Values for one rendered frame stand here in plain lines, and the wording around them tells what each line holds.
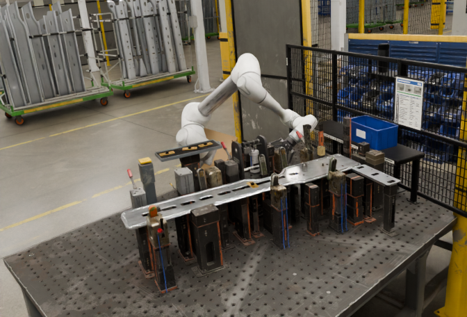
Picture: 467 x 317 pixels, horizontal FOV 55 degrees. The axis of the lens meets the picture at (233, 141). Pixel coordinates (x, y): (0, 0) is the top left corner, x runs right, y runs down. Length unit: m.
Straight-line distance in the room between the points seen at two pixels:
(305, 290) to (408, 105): 1.30
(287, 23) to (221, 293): 3.31
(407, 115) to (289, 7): 2.32
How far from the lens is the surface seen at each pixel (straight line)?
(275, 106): 2.83
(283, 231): 2.41
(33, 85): 9.04
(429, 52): 4.39
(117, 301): 2.27
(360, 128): 2.92
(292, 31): 4.84
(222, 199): 2.34
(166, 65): 10.46
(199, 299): 2.17
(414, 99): 2.82
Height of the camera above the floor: 2.02
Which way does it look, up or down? 19 degrees down
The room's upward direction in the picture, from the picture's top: 5 degrees counter-clockwise
